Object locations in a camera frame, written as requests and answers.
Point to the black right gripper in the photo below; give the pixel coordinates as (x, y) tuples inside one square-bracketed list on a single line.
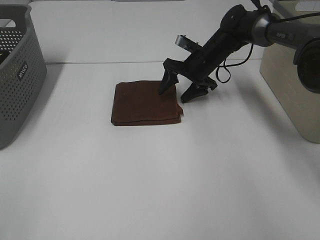
[(199, 65)]

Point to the brown towel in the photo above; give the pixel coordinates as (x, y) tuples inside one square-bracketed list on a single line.
[(138, 103)]

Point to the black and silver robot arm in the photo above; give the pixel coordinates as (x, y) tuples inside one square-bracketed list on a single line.
[(240, 27)]

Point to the beige storage box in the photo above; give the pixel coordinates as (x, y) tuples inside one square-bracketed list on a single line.
[(291, 65)]

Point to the grey perforated plastic basket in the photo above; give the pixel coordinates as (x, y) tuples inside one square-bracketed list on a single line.
[(22, 70)]

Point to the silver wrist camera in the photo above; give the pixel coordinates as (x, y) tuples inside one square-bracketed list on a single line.
[(187, 44)]

